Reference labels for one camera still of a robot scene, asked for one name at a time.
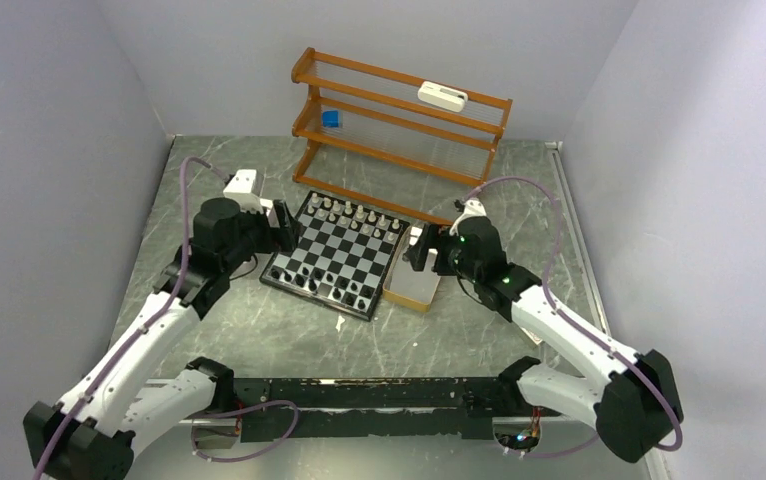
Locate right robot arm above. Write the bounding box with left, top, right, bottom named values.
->
left=404, top=216, right=684, bottom=463

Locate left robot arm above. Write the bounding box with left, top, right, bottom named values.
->
left=23, top=194, right=302, bottom=479

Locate black and white chessboard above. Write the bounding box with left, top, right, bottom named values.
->
left=259, top=191, right=411, bottom=321

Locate orange wooden shelf rack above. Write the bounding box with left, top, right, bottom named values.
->
left=290, top=47, right=513, bottom=224

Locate blue cube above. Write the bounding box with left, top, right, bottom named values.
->
left=320, top=110, right=342, bottom=128

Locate white rectangular device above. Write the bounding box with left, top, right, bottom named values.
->
left=417, top=81, right=469, bottom=113

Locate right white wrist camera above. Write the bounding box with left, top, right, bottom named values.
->
left=451, top=197, right=486, bottom=236

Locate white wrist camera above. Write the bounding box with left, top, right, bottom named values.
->
left=223, top=169, right=262, bottom=213
left=451, top=197, right=486, bottom=236

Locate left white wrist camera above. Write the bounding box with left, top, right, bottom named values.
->
left=223, top=169, right=262, bottom=213

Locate black base frame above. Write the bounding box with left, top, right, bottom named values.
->
left=189, top=358, right=556, bottom=442

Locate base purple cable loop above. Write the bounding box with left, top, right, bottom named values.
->
left=189, top=400, right=299, bottom=464

